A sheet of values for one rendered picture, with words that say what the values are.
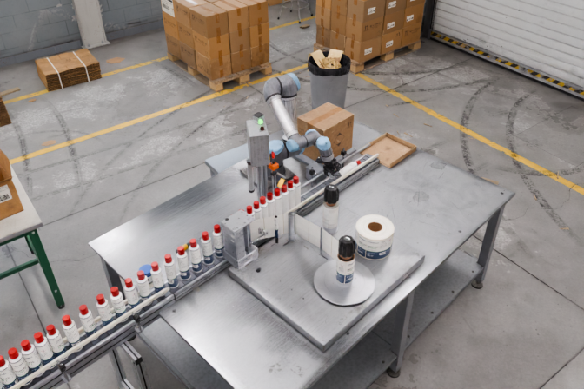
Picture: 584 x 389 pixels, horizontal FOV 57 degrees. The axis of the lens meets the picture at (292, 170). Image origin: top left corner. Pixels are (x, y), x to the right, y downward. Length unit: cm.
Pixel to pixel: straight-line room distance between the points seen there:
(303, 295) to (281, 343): 27
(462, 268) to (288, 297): 157
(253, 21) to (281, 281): 416
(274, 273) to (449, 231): 106
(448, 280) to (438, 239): 69
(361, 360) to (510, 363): 98
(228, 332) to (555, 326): 229
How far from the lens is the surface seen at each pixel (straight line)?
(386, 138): 398
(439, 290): 376
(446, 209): 340
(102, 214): 483
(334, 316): 266
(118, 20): 822
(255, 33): 650
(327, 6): 698
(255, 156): 283
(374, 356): 336
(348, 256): 263
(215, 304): 280
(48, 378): 269
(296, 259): 291
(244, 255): 284
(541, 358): 390
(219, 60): 634
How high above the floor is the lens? 294
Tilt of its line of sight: 36 degrees down
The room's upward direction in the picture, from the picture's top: 1 degrees counter-clockwise
